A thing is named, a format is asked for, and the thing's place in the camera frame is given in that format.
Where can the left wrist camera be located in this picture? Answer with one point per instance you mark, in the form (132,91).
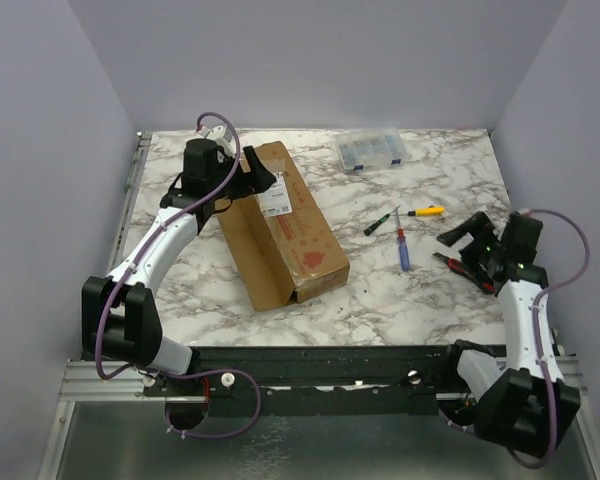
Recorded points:
(221,135)

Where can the red utility knife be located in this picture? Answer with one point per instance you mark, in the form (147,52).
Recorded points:
(452,264)

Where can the yellow handled screwdriver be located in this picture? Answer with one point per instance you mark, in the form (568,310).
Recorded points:
(426,212)

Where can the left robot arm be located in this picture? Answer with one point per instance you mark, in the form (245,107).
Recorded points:
(120,319)

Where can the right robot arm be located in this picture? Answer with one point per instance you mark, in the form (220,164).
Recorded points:
(523,405)

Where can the blue red screwdriver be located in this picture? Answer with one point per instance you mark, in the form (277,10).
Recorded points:
(402,246)

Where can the aluminium frame rail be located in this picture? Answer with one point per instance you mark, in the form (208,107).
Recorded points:
(460,367)

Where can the brown cardboard express box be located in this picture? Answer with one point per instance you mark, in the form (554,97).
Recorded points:
(280,241)

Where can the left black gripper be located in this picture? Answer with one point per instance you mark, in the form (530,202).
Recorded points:
(254,181)

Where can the black mounting rail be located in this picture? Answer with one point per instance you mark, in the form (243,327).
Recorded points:
(243,400)

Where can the clear plastic screw organizer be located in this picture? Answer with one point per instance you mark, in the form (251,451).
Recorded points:
(371,149)

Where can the green black screwdriver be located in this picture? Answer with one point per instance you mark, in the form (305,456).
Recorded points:
(374,226)

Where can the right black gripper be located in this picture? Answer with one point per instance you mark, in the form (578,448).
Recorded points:
(481,240)

